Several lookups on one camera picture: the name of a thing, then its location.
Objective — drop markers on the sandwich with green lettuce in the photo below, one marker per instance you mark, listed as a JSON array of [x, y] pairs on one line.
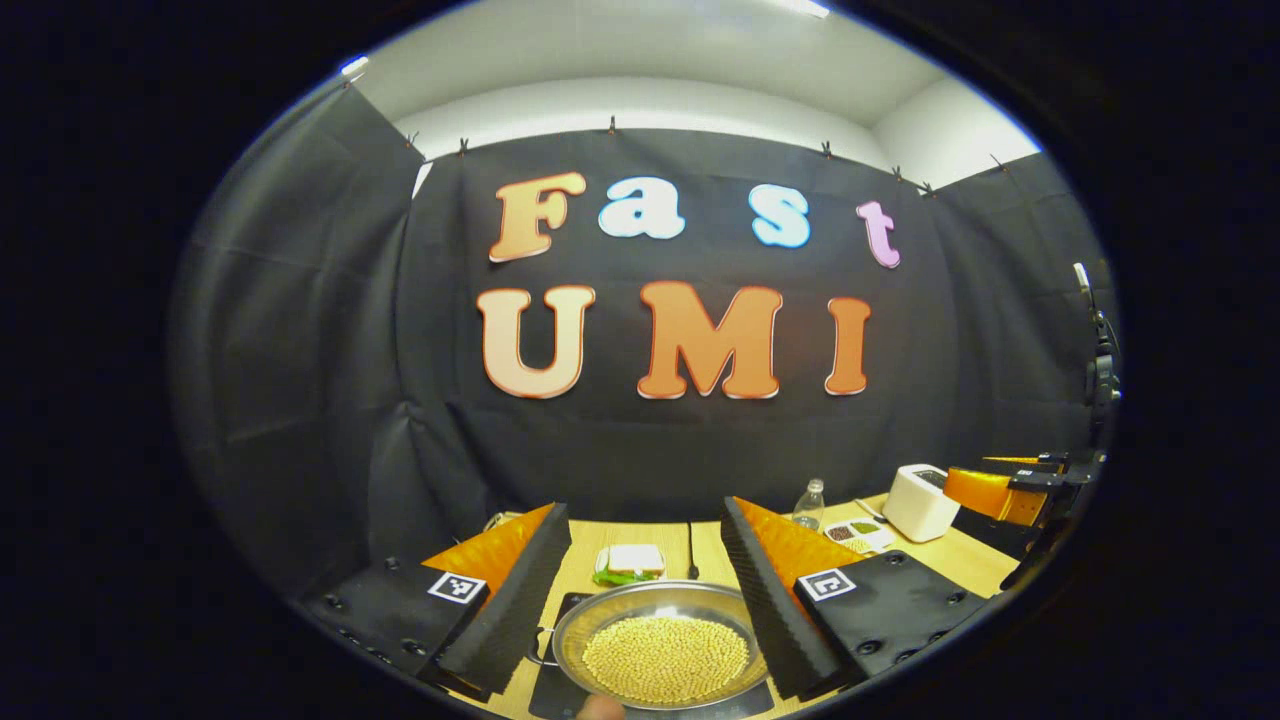
[[630, 562]]

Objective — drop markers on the clear water bottle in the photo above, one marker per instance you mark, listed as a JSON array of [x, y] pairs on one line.
[[809, 505]]

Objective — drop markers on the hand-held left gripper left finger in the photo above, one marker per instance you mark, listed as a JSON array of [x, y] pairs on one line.
[[520, 600]]

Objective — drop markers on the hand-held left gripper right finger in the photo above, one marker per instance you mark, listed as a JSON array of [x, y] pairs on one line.
[[765, 610]]

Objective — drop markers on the black stand with white tip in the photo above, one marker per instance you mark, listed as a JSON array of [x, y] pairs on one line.
[[1100, 370]]

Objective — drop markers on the small ceiling light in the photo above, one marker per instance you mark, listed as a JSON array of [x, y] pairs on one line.
[[354, 67]]

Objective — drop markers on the white divided bean dish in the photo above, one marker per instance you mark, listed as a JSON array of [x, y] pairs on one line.
[[858, 535]]

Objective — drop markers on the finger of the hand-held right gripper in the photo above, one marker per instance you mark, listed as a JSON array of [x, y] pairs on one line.
[[990, 492], [1020, 461]]

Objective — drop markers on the yellow soybeans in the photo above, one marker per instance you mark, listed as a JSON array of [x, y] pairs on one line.
[[665, 660]]

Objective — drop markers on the black induction cooktop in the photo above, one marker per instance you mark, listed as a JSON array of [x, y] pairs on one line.
[[545, 702]]

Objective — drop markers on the row of black cloth clips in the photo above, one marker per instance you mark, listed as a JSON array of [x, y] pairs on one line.
[[612, 125]]

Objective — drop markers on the white toaster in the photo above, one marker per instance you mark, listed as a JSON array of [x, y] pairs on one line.
[[918, 502]]

